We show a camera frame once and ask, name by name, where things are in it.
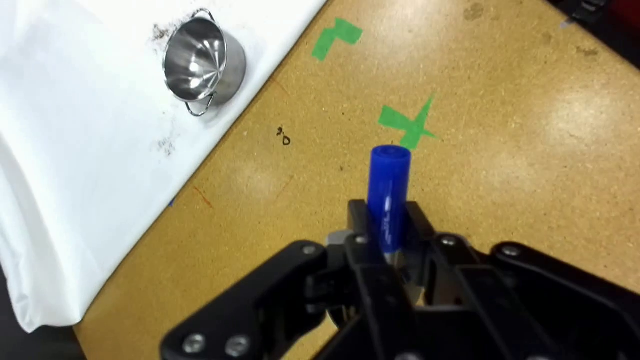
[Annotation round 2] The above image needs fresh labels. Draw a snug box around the green tape cross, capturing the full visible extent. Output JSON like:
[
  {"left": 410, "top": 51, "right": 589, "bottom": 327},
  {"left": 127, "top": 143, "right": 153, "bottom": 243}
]
[{"left": 376, "top": 96, "right": 443, "bottom": 153}]

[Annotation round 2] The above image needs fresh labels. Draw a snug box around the green tape L mark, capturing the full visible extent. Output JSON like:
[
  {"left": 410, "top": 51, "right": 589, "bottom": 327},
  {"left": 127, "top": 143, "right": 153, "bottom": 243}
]
[{"left": 311, "top": 16, "right": 366, "bottom": 65}]

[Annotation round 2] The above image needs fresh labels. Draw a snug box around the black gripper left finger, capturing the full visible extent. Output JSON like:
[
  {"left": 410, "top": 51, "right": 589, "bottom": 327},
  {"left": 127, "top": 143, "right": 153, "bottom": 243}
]
[{"left": 158, "top": 199, "right": 403, "bottom": 360}]

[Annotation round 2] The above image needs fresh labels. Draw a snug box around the small steel pot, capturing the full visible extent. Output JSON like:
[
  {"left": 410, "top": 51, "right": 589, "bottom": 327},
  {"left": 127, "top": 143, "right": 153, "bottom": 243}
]
[{"left": 163, "top": 7, "right": 248, "bottom": 118}]

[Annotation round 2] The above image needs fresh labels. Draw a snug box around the white cloth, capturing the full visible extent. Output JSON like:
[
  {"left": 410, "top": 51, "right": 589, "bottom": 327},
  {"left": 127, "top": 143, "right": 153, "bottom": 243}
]
[{"left": 0, "top": 0, "right": 328, "bottom": 335}]

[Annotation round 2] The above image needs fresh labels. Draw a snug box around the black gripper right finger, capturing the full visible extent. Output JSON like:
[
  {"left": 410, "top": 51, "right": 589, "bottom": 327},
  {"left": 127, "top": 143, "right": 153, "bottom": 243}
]
[{"left": 399, "top": 201, "right": 640, "bottom": 360}]

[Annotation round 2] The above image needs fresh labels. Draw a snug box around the blue capped silver marker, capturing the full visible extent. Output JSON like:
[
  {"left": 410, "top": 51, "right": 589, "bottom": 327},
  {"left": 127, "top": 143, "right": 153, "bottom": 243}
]
[{"left": 366, "top": 145, "right": 414, "bottom": 258}]

